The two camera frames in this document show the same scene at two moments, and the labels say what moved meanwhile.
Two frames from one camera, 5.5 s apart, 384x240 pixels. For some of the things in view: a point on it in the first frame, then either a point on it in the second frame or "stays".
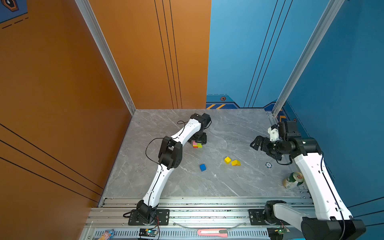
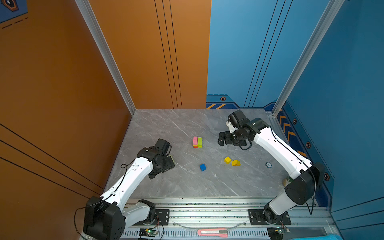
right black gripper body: (272, 148) -> (233, 138)
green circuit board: (148, 232) stays
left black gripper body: (199, 137) -> (166, 164)
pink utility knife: (221, 232) stays
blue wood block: (202, 167) stays
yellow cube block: (227, 160) stays
